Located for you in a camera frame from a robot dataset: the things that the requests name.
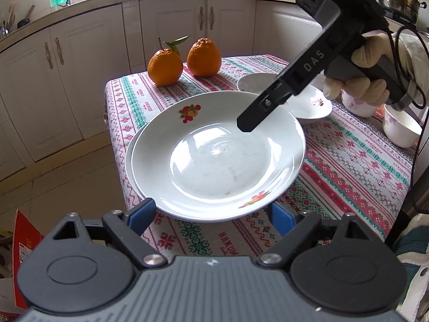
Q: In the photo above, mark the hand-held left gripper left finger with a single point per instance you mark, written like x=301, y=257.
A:
x=144, y=212

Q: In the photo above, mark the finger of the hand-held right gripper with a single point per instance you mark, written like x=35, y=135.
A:
x=254, y=115

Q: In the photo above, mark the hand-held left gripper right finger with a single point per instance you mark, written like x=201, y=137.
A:
x=281, y=218

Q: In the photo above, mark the white fruit-print plate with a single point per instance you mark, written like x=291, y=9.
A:
x=218, y=161
x=128, y=154

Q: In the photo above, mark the person's right forearm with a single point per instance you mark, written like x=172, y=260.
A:
x=417, y=53

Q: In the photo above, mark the person's right hand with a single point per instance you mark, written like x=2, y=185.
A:
x=372, y=50

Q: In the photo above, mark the shallow white bowl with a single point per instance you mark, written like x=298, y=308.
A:
x=251, y=82

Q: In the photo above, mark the small white flower-print plate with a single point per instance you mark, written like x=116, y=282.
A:
x=313, y=108

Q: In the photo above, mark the steel cooking pot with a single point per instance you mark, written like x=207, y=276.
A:
x=398, y=1

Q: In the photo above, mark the leafless orange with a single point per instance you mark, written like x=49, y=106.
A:
x=203, y=57

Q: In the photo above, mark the patterned red green tablecloth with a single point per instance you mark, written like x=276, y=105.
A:
x=338, y=161

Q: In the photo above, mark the white pink-floral bowl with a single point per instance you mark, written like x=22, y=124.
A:
x=358, y=107
x=400, y=130

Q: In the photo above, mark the orange with leaves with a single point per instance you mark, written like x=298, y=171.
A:
x=165, y=68

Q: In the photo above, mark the red cardboard box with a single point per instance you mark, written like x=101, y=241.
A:
x=26, y=251

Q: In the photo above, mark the plush patterned cloth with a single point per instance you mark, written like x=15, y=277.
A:
x=414, y=255

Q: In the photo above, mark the white kitchen cabinet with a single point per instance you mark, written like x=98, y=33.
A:
x=100, y=73

